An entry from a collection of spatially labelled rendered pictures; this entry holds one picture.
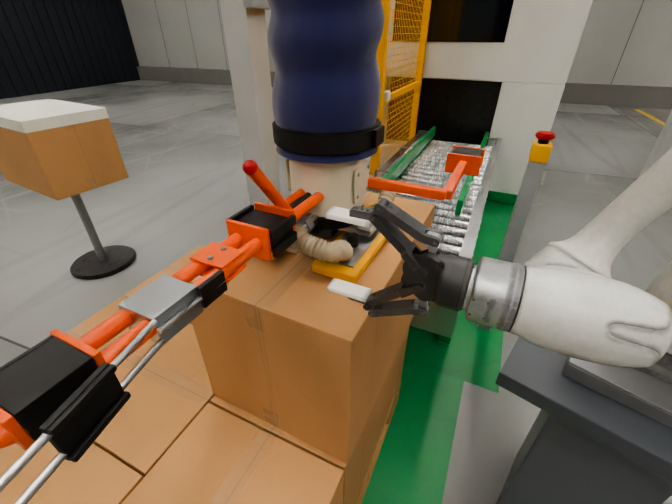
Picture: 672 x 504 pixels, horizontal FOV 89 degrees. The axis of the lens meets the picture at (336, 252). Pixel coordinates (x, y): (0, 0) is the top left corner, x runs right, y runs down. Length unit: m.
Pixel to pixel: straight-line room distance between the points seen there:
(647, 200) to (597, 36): 9.47
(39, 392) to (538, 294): 0.51
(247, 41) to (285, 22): 1.46
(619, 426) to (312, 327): 0.61
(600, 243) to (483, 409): 1.22
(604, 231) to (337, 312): 0.43
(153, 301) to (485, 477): 1.37
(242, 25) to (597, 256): 1.90
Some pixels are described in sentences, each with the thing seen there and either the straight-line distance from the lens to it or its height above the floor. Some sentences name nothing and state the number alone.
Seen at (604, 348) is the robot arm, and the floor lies 1.08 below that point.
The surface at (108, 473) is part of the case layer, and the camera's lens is 1.04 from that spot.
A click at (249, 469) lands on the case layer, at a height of 0.54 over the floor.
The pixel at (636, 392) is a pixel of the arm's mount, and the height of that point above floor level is 0.79.
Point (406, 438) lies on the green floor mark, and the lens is 1.59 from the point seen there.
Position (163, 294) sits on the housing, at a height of 1.10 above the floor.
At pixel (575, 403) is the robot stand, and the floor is 0.75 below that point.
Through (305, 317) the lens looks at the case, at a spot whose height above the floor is 0.94.
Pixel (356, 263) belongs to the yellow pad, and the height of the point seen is 0.97.
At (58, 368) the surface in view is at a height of 1.10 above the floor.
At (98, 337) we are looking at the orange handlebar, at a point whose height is 1.09.
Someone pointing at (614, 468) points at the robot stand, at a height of 0.52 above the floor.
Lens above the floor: 1.37
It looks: 33 degrees down
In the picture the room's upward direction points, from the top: straight up
